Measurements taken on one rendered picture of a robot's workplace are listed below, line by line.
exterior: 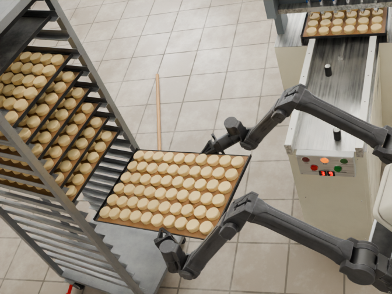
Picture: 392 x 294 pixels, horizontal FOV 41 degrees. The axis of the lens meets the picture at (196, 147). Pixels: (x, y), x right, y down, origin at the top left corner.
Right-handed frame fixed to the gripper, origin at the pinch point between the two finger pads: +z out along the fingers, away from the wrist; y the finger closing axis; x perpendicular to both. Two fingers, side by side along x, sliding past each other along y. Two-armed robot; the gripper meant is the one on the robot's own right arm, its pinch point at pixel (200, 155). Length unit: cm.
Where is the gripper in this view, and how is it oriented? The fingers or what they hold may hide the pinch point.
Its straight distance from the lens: 221.6
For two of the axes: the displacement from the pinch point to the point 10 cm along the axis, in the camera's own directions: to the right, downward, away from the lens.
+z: -8.7, 4.9, 0.3
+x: 2.9, 5.8, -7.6
